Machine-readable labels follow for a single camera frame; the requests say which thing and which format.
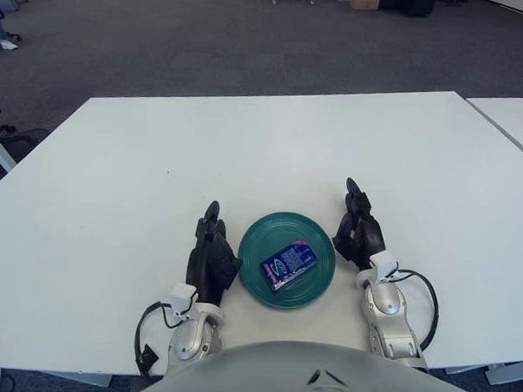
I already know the black office chair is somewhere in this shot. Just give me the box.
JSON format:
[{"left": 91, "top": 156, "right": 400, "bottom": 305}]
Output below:
[{"left": 0, "top": 95, "right": 49, "bottom": 161}]

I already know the black cabinet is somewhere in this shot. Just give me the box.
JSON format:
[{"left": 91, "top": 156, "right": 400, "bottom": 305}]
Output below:
[{"left": 379, "top": 0, "right": 437, "bottom": 18}]

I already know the blue gum box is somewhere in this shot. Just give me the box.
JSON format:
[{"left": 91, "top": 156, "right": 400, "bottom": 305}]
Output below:
[{"left": 258, "top": 237, "right": 319, "bottom": 295}]

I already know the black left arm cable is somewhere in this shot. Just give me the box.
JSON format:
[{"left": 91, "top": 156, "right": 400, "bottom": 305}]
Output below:
[{"left": 132, "top": 301, "right": 175, "bottom": 380}]

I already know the grey table support frame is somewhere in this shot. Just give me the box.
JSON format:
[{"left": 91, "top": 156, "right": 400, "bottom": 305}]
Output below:
[{"left": 443, "top": 359, "right": 523, "bottom": 387}]

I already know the grey robot torso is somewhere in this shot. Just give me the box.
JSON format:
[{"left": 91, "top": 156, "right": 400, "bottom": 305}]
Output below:
[{"left": 131, "top": 332, "right": 516, "bottom": 392}]

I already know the green round plate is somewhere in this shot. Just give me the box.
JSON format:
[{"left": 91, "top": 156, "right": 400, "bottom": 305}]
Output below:
[{"left": 235, "top": 209, "right": 339, "bottom": 313}]

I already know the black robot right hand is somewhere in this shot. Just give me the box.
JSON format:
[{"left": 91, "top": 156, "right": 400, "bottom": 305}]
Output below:
[{"left": 330, "top": 176, "right": 392, "bottom": 274}]

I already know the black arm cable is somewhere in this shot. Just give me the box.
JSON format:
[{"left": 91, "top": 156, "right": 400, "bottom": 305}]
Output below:
[
  {"left": 132, "top": 301, "right": 175, "bottom": 380},
  {"left": 387, "top": 268, "right": 441, "bottom": 348}
]

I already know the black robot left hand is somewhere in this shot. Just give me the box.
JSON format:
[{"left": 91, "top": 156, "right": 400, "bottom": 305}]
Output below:
[{"left": 184, "top": 199, "right": 245, "bottom": 308}]

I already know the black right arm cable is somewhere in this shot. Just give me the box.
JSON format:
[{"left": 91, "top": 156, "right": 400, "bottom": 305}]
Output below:
[{"left": 387, "top": 268, "right": 441, "bottom": 348}]

